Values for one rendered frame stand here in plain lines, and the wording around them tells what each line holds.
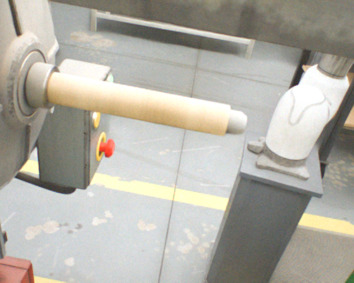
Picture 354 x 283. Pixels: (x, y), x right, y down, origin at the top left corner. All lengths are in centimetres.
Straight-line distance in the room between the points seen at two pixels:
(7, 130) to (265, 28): 29
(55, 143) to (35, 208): 133
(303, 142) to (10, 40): 100
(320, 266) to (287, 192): 83
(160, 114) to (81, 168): 37
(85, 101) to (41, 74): 5
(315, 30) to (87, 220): 180
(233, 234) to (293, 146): 43
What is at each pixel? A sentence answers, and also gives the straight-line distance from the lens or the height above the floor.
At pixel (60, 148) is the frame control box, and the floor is 101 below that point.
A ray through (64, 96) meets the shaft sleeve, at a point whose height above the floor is 125.
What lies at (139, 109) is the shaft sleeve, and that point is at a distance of 36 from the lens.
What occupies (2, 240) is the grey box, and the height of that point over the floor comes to 72.
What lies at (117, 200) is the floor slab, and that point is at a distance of 202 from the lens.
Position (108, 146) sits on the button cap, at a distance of 74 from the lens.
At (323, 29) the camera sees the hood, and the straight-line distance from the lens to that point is 18.
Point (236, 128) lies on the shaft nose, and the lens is 37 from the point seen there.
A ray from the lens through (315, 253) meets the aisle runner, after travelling 209.
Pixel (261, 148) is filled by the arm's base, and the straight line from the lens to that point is 130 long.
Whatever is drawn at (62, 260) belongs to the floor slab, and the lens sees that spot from 178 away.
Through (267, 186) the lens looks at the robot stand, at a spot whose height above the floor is 66.
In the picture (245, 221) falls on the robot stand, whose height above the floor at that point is 48.
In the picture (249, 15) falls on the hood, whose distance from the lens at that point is 17.
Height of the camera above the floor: 144
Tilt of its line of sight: 35 degrees down
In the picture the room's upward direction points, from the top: 11 degrees clockwise
